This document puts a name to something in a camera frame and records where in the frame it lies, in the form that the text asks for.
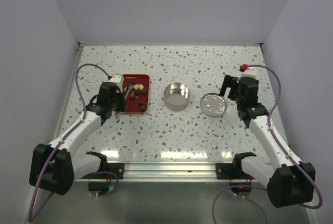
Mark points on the dark rounded triangle chocolate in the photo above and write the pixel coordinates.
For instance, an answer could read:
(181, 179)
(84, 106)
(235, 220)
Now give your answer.
(143, 108)

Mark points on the round metal tin lid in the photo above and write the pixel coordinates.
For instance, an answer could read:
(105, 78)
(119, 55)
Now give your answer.
(213, 105)

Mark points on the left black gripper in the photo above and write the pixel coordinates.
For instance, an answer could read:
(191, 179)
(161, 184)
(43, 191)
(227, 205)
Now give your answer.
(121, 95)

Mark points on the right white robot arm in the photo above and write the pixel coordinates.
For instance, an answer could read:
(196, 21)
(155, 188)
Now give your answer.
(288, 180)

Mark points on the metal tweezers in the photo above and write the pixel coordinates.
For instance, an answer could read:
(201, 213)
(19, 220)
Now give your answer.
(128, 89)

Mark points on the red rectangular tray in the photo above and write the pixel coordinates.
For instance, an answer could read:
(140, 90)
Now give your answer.
(132, 105)

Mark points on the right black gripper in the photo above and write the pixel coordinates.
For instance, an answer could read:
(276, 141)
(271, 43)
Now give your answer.
(229, 82)

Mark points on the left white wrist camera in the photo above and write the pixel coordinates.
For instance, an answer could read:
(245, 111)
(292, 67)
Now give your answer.
(117, 79)

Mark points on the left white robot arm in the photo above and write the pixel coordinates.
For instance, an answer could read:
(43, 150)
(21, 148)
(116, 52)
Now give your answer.
(52, 167)

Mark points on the round metal tin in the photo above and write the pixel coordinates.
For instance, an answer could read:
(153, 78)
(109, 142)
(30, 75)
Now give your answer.
(176, 96)

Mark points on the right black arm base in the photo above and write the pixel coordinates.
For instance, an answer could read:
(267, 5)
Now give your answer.
(233, 170)

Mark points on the aluminium mounting rail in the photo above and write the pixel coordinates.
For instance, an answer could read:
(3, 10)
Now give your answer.
(176, 171)

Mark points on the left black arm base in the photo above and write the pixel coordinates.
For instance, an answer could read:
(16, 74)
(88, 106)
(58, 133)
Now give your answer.
(105, 170)

